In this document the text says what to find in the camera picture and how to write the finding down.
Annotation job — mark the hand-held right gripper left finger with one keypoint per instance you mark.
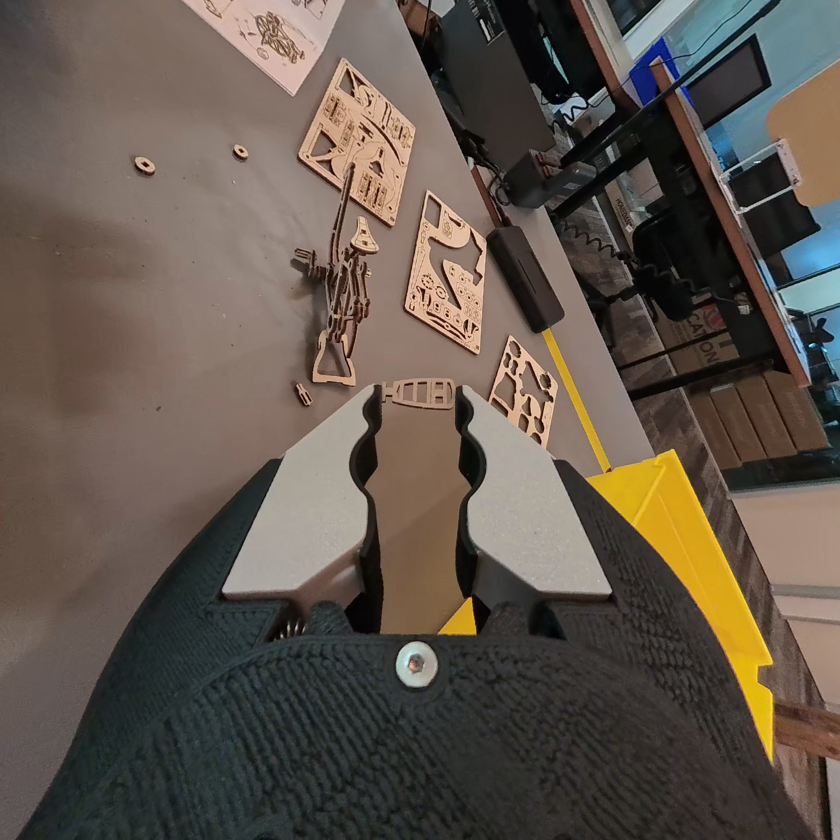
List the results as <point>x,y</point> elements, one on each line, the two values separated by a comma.
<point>295,525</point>

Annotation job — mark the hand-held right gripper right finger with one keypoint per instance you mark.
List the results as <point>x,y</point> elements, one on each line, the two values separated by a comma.
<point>531,525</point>

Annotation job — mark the small slotted wooden part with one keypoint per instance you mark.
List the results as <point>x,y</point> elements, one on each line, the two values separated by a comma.
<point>420,394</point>

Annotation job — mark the wooden parts sheet round holes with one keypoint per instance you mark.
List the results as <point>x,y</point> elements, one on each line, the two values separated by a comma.
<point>525,394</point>

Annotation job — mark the partly assembled wooden model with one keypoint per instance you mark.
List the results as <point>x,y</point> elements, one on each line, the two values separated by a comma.
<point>338,295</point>

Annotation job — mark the wooden parts sheet gear cutouts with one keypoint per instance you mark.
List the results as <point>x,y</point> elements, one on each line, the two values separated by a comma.
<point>453,262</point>

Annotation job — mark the wooden parts sheet curved cutouts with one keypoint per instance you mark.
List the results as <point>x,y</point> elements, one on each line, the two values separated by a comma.
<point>367,124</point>

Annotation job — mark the tiny wooden connector piece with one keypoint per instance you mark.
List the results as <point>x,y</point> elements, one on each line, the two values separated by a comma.
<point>302,394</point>

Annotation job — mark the yellow tape strip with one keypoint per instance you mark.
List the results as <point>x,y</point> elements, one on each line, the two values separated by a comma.
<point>577,400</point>

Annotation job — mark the yellow plastic bin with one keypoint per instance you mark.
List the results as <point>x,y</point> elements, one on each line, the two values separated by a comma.
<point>682,525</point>

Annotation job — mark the black power adapter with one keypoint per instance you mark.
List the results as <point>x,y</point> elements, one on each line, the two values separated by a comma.
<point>525,275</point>

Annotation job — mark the row of cardboard boxes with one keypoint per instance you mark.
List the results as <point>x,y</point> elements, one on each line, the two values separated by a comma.
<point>761,420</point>

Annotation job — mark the black box device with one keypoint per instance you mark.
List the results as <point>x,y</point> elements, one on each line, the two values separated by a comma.
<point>544,180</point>

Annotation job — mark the wooden edged desk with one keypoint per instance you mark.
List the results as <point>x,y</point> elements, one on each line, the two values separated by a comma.
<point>722,216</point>

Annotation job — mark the small round wooden washer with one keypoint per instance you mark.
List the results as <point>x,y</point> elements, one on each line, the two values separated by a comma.
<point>241,151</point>
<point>142,165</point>

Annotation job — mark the clear acrylic holder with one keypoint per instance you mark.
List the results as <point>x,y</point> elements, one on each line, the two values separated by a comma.
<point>761,177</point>

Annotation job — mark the black laptop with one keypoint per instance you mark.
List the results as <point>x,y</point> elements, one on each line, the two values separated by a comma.
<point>492,79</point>

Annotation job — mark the beige rounded board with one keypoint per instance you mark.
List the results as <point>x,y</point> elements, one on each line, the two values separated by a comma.
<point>810,138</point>

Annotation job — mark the black flat monitor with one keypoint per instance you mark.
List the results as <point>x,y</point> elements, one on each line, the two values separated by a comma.
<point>728,82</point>

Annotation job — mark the printed instruction sheet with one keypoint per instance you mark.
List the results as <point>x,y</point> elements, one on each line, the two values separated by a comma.
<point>275,33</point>

